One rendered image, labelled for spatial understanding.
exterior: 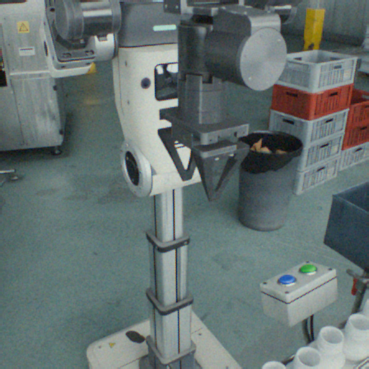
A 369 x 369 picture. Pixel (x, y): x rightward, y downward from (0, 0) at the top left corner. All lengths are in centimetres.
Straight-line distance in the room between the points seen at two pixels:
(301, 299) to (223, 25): 55
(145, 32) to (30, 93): 315
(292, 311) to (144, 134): 51
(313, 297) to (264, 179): 190
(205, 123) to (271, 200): 232
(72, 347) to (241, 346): 86
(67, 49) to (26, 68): 313
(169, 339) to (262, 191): 153
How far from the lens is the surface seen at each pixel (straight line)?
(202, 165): 43
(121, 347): 178
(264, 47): 37
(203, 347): 177
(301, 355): 63
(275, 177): 265
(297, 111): 323
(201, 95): 43
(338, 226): 152
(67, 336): 222
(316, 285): 81
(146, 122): 92
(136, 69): 89
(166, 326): 137
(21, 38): 396
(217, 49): 38
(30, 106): 408
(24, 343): 225
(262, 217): 282
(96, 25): 75
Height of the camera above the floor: 163
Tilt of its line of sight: 28 degrees down
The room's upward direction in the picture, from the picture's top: straight up
